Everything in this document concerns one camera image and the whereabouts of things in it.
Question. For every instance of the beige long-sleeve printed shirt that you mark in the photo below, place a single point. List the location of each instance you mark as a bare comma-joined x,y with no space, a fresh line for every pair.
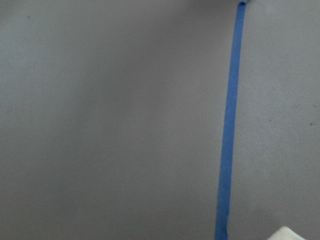
285,233

